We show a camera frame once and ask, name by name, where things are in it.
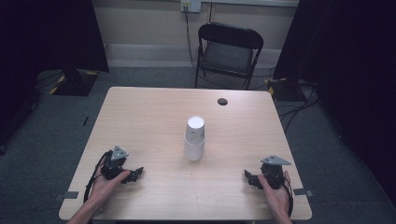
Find grey tape strip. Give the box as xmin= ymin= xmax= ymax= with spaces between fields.
xmin=54 ymin=190 xmax=80 ymax=202
xmin=292 ymin=188 xmax=315 ymax=198

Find black braided power cable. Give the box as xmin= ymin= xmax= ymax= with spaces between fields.
xmin=183 ymin=5 xmax=200 ymax=73

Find hand-held gripper black cable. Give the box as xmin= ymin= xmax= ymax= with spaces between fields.
xmin=281 ymin=178 xmax=295 ymax=217
xmin=82 ymin=150 xmax=113 ymax=203

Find black stand base striped tape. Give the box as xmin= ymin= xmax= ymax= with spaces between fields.
xmin=49 ymin=68 xmax=101 ymax=97
xmin=266 ymin=77 xmax=301 ymax=103

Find person's left hand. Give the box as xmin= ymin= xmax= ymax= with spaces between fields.
xmin=90 ymin=167 xmax=132 ymax=208

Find left hand-held gripper black cable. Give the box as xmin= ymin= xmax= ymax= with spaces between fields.
xmin=82 ymin=150 xmax=113 ymax=203

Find plain white paper cup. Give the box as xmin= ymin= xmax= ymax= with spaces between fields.
xmin=185 ymin=115 xmax=206 ymax=145

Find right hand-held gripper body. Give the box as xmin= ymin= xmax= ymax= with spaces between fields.
xmin=260 ymin=154 xmax=292 ymax=190

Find right hand-held gripper black cable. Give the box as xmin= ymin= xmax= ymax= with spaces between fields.
xmin=281 ymin=178 xmax=295 ymax=217

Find white wall socket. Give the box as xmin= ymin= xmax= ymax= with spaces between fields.
xmin=179 ymin=0 xmax=203 ymax=14

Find black folding chair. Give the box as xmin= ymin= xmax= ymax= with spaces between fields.
xmin=193 ymin=21 xmax=265 ymax=91

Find black curtain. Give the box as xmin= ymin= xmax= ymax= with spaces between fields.
xmin=273 ymin=0 xmax=396 ymax=207

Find person's right hand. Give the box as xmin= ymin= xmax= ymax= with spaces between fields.
xmin=257 ymin=170 xmax=292 ymax=216

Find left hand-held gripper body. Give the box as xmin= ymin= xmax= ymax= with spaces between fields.
xmin=101 ymin=145 xmax=130 ymax=181

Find black floor cables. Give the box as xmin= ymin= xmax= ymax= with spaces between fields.
xmin=276 ymin=79 xmax=321 ymax=133
xmin=33 ymin=70 xmax=65 ymax=91

